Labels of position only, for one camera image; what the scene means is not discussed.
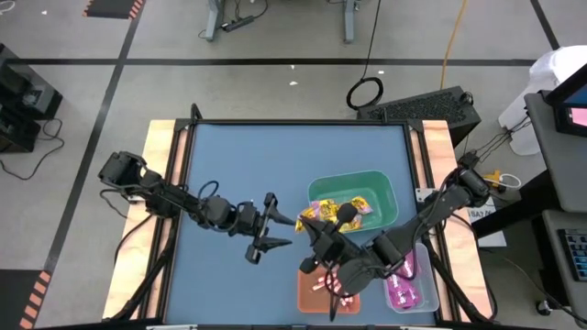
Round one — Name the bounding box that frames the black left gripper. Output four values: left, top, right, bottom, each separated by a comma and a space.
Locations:
236, 192, 297, 266

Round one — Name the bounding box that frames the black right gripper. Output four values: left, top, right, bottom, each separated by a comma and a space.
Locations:
300, 203, 359, 274

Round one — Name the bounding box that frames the orange plastic bin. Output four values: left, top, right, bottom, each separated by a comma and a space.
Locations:
296, 268, 362, 315

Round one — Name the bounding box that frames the teal plastic bin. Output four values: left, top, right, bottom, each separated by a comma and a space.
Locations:
306, 170, 399, 234

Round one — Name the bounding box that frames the clear plastic bin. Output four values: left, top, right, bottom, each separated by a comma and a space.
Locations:
382, 242, 440, 314

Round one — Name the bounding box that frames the light wooden platform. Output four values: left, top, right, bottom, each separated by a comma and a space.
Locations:
410, 119, 496, 322
101, 119, 192, 321

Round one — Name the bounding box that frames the black perforated computer case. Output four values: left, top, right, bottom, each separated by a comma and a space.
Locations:
356, 85, 482, 148

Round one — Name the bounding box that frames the black power adapter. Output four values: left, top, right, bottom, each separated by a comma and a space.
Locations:
458, 150, 482, 171

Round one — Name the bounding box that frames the white printed paper sheet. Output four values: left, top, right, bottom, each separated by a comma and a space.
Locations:
466, 195, 508, 248

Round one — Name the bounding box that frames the black desk base beam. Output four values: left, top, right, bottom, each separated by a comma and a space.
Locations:
471, 169, 551, 239

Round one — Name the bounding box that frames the black power strip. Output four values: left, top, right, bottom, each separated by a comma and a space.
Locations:
221, 15, 256, 33

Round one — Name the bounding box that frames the grey desk leg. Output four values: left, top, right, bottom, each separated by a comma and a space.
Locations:
205, 0, 226, 42
342, 0, 359, 45

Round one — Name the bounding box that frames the grey keyboard desk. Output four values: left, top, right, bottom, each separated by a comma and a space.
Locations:
540, 209, 587, 322

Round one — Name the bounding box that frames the black keyboard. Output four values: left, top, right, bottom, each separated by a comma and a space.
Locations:
557, 227, 587, 281

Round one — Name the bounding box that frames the black floor mat striped edge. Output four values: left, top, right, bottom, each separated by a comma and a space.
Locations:
83, 0, 147, 20
0, 269, 52, 330

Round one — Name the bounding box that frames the black equipment rack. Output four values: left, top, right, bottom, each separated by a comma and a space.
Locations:
0, 43, 64, 153

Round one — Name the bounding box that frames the white cloth bundle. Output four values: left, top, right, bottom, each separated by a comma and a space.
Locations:
497, 44, 587, 157

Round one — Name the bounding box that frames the black laptop pink screen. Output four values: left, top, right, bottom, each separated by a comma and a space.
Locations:
543, 63, 587, 138

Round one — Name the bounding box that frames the black table frame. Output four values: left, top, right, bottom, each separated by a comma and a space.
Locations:
153, 117, 455, 327

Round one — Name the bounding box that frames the black coiled cable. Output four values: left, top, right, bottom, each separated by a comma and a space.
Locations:
345, 0, 385, 111

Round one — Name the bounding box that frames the white cable yellow plug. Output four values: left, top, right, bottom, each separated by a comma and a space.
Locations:
483, 169, 523, 193

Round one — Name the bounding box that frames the black floor cable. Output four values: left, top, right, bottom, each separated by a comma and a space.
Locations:
0, 117, 66, 181

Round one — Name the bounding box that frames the orange extension cable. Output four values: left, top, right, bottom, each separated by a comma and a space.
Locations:
439, 0, 470, 91

